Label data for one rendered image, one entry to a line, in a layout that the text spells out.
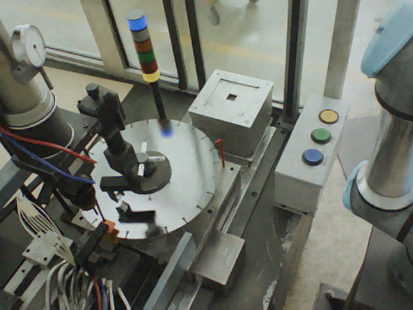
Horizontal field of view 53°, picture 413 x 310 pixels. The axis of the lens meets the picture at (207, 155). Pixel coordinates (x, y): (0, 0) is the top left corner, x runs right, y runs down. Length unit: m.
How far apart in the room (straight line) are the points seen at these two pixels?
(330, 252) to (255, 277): 0.91
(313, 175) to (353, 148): 1.23
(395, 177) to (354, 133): 1.49
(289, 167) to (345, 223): 1.01
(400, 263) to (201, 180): 0.46
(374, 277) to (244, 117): 0.49
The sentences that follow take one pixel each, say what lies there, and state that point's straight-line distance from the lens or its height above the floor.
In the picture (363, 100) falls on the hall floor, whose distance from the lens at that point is 2.47.
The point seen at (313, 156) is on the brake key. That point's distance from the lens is 0.99.
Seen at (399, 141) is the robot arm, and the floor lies 1.18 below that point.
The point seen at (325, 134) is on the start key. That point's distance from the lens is 1.03.
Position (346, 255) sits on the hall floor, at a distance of 1.89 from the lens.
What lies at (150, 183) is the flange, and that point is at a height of 0.96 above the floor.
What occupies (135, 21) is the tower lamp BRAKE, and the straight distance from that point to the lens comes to 1.01.
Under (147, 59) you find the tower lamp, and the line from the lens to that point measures 1.07.
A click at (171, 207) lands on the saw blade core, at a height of 0.95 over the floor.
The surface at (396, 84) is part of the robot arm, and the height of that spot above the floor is 1.31.
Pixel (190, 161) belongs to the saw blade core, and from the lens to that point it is 0.93.
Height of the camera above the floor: 1.68
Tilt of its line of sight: 51 degrees down
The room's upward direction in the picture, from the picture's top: 10 degrees counter-clockwise
